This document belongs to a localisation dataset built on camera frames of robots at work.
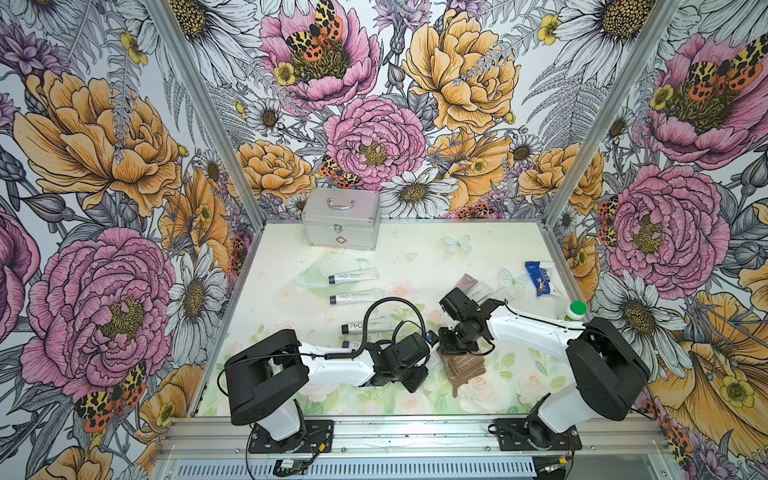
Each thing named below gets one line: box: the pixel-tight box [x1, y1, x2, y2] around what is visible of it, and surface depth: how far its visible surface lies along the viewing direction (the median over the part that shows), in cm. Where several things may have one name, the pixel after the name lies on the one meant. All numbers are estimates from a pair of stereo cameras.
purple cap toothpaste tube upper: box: [330, 288, 384, 305], surface depth 99 cm
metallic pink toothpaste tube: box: [456, 273, 479, 294], surface depth 107 cm
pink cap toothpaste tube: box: [424, 348, 445, 378], surface depth 86 cm
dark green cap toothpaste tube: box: [328, 267, 380, 284], surface depth 106 cm
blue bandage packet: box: [525, 261, 551, 297], surface depth 104 cm
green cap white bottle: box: [568, 300, 588, 320], surface depth 88 cm
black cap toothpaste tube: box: [469, 281, 494, 302], surface depth 104 cm
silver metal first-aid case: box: [302, 188, 381, 251], surface depth 108 cm
